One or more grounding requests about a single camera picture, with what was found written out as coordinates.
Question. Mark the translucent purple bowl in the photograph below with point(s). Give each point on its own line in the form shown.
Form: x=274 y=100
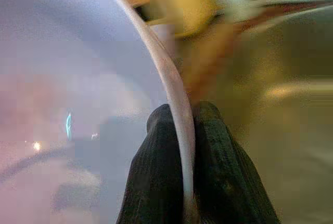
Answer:
x=65 y=39

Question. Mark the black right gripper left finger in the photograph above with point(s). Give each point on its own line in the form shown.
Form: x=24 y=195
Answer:
x=156 y=172

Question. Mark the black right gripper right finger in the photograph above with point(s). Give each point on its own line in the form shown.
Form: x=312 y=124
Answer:
x=223 y=172

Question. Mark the yellow container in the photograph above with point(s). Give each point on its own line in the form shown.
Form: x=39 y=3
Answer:
x=192 y=5

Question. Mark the steel pot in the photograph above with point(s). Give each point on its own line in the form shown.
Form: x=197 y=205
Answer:
x=286 y=135

